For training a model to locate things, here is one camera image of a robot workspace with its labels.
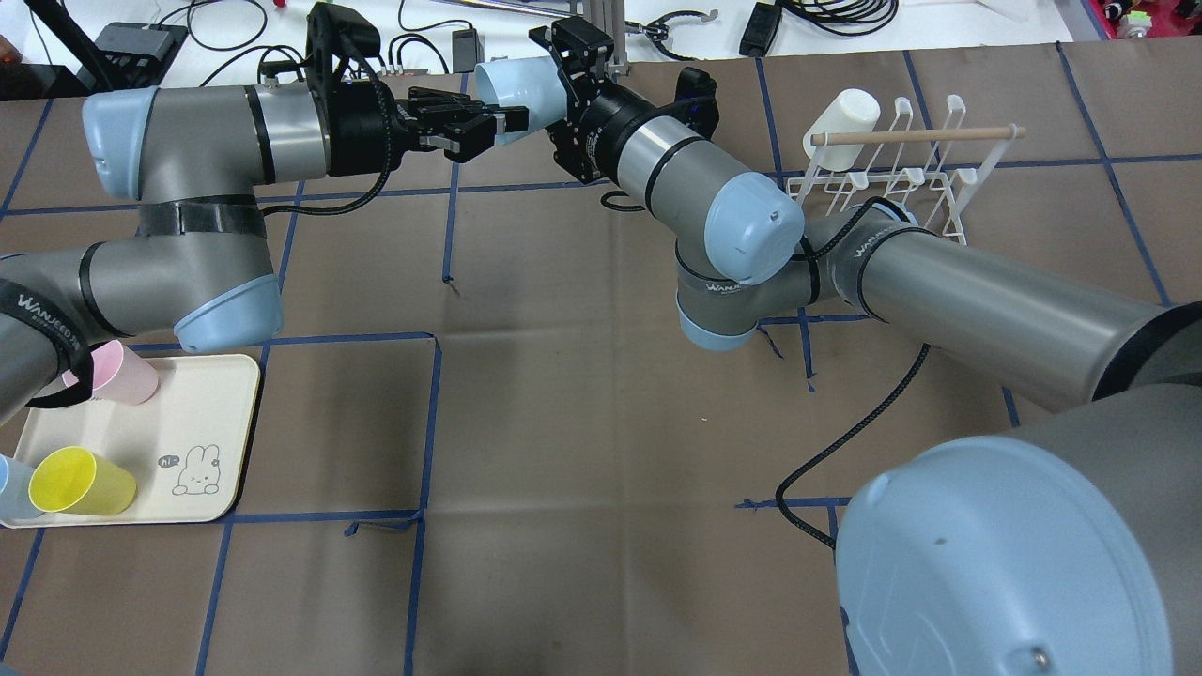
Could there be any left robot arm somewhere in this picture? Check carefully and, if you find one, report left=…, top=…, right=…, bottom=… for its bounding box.
left=1, top=82, right=530, bottom=419

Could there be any light blue cup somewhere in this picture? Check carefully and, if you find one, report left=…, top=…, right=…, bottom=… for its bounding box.
left=475, top=55, right=569, bottom=146

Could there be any white plastic cup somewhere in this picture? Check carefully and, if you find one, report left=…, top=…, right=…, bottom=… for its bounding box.
left=803, top=88, right=881, bottom=173

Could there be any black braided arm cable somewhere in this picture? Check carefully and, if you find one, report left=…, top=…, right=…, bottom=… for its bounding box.
left=775, top=343, right=932, bottom=545

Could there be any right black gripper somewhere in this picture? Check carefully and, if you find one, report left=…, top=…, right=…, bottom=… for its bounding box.
left=529, top=17, right=657, bottom=184

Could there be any aluminium frame post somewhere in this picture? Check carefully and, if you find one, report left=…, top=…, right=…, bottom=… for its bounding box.
left=582, top=0, right=627, bottom=78

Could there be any light blue cup far corner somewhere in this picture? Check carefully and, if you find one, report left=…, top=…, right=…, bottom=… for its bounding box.
left=1, top=453, right=44, bottom=522

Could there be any white wire cup rack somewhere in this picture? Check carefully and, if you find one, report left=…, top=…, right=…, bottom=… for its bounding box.
left=786, top=94, right=1027, bottom=245

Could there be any black power adapter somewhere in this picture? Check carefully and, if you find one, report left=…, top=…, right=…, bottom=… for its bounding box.
left=738, top=1, right=784, bottom=57
left=451, top=26, right=484, bottom=73

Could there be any pink plastic cup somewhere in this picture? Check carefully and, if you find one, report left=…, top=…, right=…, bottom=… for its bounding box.
left=87, top=340, right=161, bottom=407

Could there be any yellow plastic cup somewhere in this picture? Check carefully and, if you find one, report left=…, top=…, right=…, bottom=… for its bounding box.
left=26, top=446, right=137, bottom=516

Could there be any cream plastic tray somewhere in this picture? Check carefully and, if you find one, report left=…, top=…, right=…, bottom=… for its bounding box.
left=2, top=354, right=258, bottom=528

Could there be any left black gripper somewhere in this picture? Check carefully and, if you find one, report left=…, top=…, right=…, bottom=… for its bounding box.
left=325, top=88, right=530, bottom=177

